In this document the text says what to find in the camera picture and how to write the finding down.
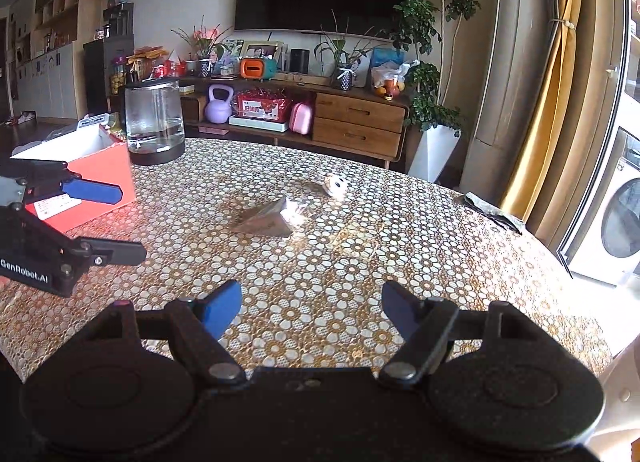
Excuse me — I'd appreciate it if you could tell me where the small white trinket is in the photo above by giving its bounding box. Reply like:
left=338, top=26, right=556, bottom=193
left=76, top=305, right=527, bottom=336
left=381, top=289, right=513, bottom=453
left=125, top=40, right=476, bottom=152
left=315, top=174, right=349, bottom=201

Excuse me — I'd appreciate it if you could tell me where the photo frame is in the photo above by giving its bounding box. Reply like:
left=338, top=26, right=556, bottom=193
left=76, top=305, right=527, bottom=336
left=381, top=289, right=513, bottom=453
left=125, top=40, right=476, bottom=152
left=240, top=40, right=283, bottom=62

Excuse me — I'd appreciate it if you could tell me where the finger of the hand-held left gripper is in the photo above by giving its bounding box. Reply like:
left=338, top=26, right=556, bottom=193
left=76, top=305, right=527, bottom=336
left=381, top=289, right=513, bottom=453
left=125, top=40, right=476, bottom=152
left=20, top=174, right=124, bottom=206
left=65, top=237, right=147, bottom=267

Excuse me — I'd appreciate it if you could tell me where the green plant in striped pot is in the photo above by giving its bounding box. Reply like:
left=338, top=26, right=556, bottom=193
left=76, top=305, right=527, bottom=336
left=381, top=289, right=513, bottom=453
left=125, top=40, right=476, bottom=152
left=314, top=12, right=386, bottom=91

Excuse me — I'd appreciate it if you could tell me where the orange radio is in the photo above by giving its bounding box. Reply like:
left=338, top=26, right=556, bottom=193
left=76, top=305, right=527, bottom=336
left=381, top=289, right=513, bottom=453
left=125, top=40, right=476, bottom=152
left=239, top=56, right=277, bottom=80

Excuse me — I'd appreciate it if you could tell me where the pink case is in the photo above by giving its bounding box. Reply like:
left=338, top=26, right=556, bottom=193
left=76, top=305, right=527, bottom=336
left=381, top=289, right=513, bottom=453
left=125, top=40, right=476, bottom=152
left=289, top=100, right=316, bottom=135

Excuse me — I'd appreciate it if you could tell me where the jar with yellow contents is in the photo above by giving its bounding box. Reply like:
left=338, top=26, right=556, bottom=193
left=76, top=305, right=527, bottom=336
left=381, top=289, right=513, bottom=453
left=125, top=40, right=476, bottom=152
left=110, top=56, right=128, bottom=95

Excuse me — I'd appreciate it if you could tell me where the red cardboard box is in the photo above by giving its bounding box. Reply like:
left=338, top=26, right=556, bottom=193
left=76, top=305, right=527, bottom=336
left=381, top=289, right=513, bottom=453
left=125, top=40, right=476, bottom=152
left=9, top=124, right=137, bottom=234

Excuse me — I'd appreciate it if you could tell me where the dark cloth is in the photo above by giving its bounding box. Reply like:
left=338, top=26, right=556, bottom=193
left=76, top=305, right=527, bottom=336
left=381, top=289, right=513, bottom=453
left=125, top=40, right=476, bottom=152
left=464, top=192, right=523, bottom=235

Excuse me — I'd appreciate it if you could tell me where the white planter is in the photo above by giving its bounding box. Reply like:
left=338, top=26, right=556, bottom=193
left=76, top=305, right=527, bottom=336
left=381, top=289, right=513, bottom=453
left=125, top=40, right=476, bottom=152
left=407, top=123, right=461, bottom=184

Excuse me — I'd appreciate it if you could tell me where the pink flowering potted plant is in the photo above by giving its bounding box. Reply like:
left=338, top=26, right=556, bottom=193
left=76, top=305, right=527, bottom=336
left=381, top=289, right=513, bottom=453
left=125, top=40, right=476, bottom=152
left=170, top=16, right=233, bottom=77

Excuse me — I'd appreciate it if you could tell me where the clear plastic wrapper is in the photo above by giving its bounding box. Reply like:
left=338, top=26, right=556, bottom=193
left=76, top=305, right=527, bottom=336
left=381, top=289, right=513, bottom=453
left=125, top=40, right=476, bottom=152
left=330, top=227, right=381, bottom=259

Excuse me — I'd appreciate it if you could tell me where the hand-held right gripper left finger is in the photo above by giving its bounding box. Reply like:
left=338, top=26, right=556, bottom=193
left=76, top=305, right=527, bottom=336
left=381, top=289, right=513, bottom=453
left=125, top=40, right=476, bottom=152
left=90, top=280, right=247, bottom=388

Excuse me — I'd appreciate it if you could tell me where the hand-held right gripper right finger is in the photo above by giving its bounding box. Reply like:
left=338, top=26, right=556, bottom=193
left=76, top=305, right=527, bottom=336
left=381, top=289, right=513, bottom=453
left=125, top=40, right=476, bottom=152
left=378, top=280, right=543, bottom=386

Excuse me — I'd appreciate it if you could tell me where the black coffee machine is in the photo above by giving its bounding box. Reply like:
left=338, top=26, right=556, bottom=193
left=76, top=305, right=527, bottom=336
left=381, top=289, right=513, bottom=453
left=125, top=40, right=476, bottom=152
left=102, top=2, right=135, bottom=40

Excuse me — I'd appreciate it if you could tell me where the tall leafy houseplant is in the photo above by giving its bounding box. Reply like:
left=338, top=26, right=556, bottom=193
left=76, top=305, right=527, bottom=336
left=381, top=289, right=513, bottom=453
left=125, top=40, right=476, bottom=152
left=390, top=0, right=488, bottom=137

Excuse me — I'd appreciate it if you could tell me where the white washing machine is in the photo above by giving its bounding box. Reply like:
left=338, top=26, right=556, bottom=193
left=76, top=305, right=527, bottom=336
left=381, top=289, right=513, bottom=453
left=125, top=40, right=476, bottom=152
left=570, top=127, right=640, bottom=287

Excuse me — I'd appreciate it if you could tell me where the blue picture box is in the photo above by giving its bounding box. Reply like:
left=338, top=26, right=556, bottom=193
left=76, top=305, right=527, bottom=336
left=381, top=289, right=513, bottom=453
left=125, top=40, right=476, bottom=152
left=370, top=48, right=405, bottom=87

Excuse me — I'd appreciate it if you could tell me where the white flat scale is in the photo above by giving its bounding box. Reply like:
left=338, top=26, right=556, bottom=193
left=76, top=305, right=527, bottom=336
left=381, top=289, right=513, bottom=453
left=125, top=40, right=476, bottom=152
left=228, top=114, right=290, bottom=133

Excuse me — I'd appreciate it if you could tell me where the yellow curtain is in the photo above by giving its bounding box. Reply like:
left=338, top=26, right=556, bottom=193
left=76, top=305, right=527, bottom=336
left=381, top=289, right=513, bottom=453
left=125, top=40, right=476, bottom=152
left=500, top=0, right=586, bottom=223

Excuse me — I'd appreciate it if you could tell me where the beige standing air conditioner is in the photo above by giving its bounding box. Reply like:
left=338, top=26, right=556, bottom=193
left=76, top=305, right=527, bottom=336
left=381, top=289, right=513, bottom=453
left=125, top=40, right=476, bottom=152
left=472, top=0, right=551, bottom=153

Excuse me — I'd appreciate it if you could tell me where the red gift box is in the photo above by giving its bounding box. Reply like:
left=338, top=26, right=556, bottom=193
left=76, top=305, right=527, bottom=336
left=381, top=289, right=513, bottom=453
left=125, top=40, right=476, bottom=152
left=235, top=88, right=293, bottom=121

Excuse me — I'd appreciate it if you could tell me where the plastic bag of fruit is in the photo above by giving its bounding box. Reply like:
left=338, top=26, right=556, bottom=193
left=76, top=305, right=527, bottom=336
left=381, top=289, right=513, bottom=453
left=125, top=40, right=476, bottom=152
left=371, top=60, right=420, bottom=100

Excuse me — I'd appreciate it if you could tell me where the glass kettle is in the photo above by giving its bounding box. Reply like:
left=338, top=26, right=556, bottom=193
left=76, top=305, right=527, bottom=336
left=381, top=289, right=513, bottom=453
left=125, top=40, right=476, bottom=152
left=122, top=76, right=187, bottom=166

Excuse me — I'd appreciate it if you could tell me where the black cabinet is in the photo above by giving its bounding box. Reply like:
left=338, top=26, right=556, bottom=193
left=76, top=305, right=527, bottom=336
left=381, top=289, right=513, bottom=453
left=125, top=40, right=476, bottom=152
left=82, top=36, right=136, bottom=115

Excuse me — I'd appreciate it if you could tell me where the purple kettlebell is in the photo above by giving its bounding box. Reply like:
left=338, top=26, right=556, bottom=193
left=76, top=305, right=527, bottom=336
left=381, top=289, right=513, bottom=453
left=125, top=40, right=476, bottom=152
left=204, top=84, right=234, bottom=124

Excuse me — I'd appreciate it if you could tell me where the wall shelving unit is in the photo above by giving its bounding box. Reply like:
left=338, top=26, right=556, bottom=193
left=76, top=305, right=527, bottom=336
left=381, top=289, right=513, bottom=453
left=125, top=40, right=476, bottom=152
left=10, top=0, right=86, bottom=120

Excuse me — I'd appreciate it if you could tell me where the wooden sideboard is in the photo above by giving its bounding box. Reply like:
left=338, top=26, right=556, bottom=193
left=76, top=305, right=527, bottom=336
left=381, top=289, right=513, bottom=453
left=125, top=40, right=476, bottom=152
left=177, top=74, right=413, bottom=170

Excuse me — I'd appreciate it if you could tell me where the floral lace tablecloth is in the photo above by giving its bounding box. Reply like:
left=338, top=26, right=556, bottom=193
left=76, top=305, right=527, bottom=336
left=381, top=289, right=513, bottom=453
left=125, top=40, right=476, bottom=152
left=0, top=138, right=613, bottom=378

